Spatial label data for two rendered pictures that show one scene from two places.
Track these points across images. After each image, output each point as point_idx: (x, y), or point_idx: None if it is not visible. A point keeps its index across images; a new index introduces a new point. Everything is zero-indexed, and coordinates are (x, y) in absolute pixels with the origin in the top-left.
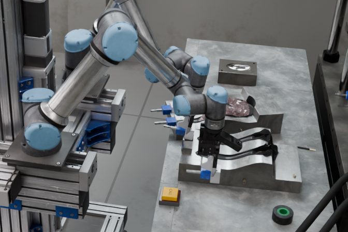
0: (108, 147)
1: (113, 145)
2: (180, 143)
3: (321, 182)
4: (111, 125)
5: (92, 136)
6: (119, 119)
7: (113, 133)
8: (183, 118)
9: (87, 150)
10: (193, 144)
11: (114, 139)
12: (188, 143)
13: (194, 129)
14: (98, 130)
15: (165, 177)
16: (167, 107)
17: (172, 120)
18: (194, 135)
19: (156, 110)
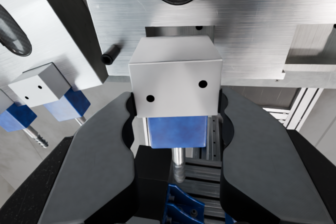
0: (171, 164)
1: (151, 151)
2: None
3: None
4: (158, 210)
5: (198, 220)
6: (152, 221)
7: (150, 178)
8: (35, 78)
9: (195, 190)
10: (250, 17)
11: (145, 159)
12: (234, 48)
13: (198, 61)
14: (173, 215)
15: (334, 75)
16: (7, 119)
17: (65, 106)
18: (156, 23)
19: (34, 137)
